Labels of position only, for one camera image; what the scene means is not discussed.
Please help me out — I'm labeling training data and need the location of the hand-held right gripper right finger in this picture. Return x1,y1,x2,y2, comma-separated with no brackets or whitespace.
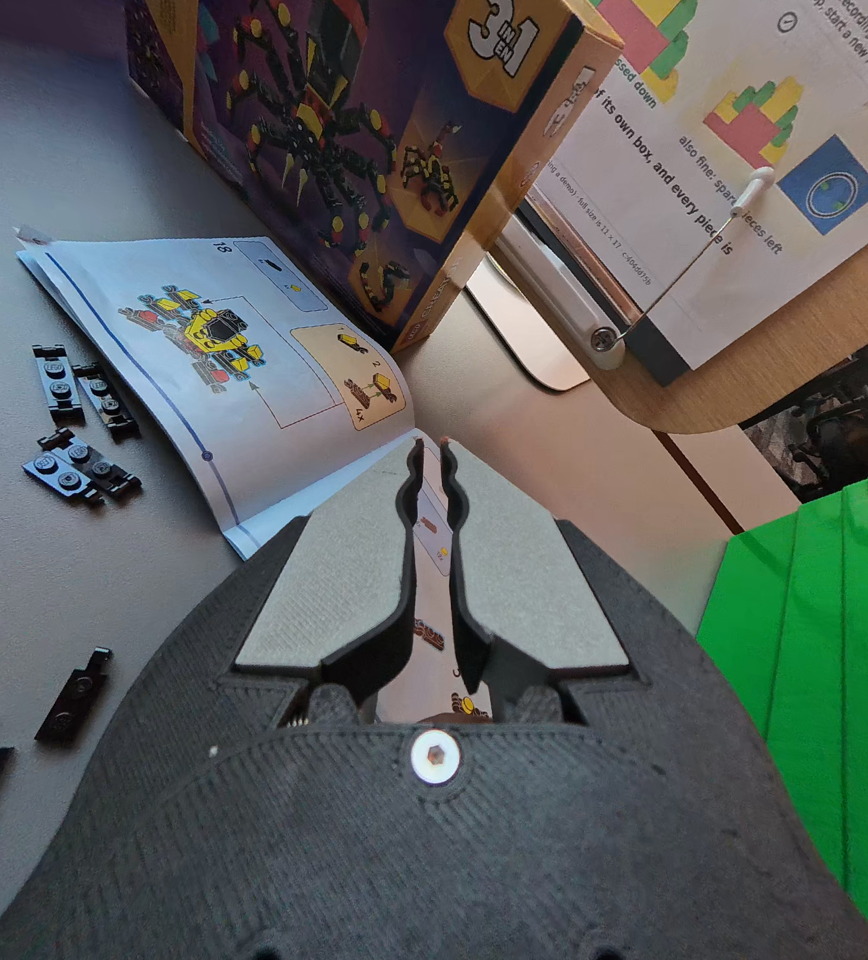
440,438,633,693

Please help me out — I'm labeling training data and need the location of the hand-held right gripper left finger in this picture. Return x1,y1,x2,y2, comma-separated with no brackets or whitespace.
231,438,426,711

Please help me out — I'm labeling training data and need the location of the lego instruction booklet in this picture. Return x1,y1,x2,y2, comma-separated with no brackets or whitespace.
15,224,496,725

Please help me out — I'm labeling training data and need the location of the purple lego set box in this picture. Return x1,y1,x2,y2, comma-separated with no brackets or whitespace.
125,0,625,354

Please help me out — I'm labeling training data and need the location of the black backing board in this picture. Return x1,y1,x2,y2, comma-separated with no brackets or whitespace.
516,196,698,388

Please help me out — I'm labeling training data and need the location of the white stand base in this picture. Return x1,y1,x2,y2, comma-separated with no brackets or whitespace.
466,213,627,392

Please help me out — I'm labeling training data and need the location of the green plastic bin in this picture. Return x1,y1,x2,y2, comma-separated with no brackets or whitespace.
695,462,868,960

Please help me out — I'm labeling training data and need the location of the wooden document stand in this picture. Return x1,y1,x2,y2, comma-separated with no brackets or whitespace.
599,238,868,435

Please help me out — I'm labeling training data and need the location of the printed instruction sheet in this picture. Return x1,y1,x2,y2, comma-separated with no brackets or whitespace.
535,0,868,371

